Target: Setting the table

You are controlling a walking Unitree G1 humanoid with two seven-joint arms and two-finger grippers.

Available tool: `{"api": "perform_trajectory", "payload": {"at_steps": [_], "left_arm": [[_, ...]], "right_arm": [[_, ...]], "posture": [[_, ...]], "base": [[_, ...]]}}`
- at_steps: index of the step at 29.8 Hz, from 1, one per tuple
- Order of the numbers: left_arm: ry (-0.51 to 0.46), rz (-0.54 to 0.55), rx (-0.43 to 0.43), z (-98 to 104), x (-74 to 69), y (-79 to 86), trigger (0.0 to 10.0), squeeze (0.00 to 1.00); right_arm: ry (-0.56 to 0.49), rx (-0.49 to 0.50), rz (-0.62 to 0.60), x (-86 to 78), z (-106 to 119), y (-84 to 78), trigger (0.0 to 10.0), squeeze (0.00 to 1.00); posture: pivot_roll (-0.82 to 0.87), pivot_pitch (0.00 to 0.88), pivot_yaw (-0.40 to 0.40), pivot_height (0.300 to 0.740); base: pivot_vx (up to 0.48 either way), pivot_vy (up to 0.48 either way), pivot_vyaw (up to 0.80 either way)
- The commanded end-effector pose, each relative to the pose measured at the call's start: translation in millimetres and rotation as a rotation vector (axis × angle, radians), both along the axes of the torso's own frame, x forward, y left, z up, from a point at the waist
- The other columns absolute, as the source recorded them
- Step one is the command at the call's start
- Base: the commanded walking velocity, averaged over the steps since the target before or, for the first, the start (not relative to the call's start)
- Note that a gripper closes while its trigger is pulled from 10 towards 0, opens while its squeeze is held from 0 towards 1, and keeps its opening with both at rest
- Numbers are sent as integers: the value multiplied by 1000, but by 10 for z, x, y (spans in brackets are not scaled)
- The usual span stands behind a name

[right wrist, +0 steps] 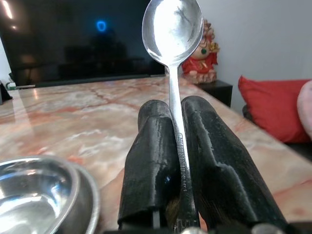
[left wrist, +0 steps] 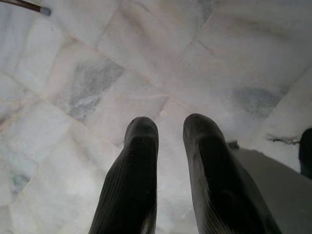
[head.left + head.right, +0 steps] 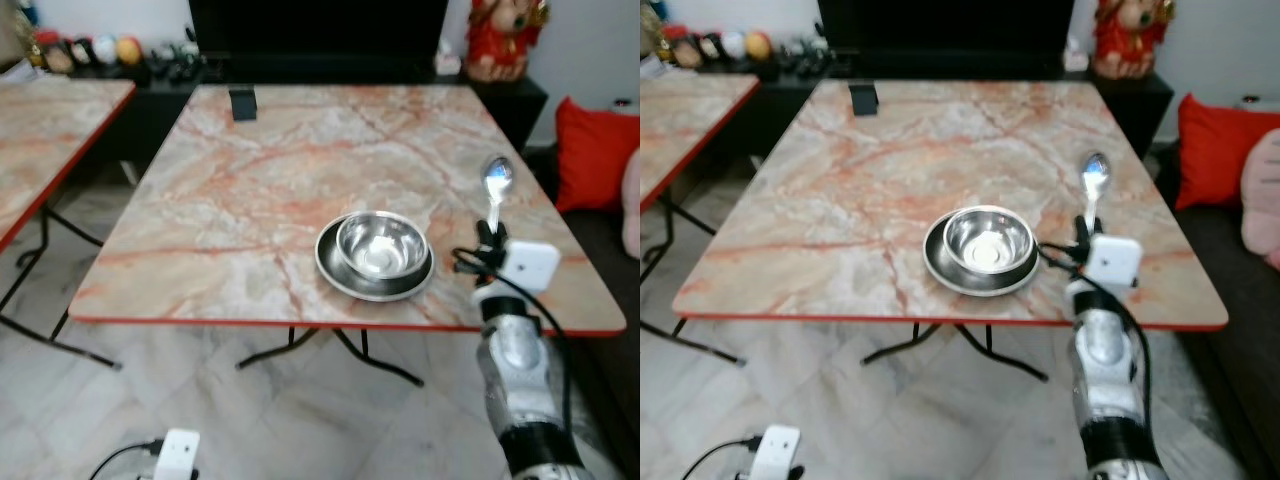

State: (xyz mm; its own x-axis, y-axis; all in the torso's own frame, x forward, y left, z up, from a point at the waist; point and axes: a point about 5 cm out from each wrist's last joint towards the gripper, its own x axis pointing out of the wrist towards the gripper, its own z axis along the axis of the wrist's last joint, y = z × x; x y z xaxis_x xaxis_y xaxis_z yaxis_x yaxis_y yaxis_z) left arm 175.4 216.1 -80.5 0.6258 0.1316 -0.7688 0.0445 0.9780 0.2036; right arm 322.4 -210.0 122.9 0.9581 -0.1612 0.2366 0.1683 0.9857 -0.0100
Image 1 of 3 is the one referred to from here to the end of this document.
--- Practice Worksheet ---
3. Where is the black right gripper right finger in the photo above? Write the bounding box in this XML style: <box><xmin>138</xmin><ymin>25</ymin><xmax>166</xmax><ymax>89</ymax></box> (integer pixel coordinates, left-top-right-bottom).
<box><xmin>180</xmin><ymin>96</ymin><xmax>288</xmax><ymax>231</ymax></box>

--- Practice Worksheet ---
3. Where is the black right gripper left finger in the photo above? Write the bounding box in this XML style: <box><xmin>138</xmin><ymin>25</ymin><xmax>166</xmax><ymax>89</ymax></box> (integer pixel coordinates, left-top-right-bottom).
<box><xmin>117</xmin><ymin>99</ymin><xmax>181</xmax><ymax>230</ymax></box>

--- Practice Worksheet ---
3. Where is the silver metal spoon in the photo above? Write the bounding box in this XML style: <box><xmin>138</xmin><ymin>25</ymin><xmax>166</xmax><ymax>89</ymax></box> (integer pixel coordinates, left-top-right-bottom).
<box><xmin>141</xmin><ymin>0</ymin><xmax>204</xmax><ymax>231</ymax></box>

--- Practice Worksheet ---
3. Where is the steel plate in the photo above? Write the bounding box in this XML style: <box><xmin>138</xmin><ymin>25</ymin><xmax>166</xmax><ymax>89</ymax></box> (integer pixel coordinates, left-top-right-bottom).
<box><xmin>69</xmin><ymin>162</ymin><xmax>101</xmax><ymax>234</ymax></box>

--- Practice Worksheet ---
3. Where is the red cushion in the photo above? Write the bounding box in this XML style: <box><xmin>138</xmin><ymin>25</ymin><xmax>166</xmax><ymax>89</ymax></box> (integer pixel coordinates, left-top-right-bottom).
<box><xmin>238</xmin><ymin>75</ymin><xmax>312</xmax><ymax>144</ymax></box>

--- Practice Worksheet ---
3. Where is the black side cabinet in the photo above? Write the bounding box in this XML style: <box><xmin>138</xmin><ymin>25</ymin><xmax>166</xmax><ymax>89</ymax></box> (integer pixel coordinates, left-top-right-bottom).
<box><xmin>196</xmin><ymin>79</ymin><xmax>234</xmax><ymax>108</ymax></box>

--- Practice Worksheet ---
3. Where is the black sofa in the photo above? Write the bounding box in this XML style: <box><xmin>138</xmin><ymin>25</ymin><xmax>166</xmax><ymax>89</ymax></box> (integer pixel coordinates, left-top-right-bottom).
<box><xmin>242</xmin><ymin>104</ymin><xmax>312</xmax><ymax>163</ymax></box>

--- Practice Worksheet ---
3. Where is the pink cushion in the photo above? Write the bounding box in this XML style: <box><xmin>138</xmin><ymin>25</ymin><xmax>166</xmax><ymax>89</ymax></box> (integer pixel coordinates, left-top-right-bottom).
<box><xmin>296</xmin><ymin>80</ymin><xmax>312</xmax><ymax>139</ymax></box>

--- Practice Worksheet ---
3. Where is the red and gold figurine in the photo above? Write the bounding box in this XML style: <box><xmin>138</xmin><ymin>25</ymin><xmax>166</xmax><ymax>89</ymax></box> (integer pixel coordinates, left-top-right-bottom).
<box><xmin>181</xmin><ymin>19</ymin><xmax>220</xmax><ymax>85</ymax></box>

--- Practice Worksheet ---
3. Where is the shiny steel bowl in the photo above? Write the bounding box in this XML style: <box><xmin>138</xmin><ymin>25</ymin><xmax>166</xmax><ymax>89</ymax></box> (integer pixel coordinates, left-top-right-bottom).
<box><xmin>0</xmin><ymin>156</ymin><xmax>80</xmax><ymax>234</ymax></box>

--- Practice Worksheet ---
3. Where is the large black television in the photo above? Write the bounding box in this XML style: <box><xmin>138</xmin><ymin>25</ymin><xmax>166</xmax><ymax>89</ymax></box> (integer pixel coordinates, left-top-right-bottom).
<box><xmin>0</xmin><ymin>0</ymin><xmax>166</xmax><ymax>86</ymax></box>

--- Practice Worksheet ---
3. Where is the small black stand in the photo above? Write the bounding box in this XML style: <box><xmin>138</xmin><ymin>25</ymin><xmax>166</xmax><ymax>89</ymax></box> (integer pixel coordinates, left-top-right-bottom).
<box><xmin>0</xmin><ymin>81</ymin><xmax>13</xmax><ymax>106</ymax></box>

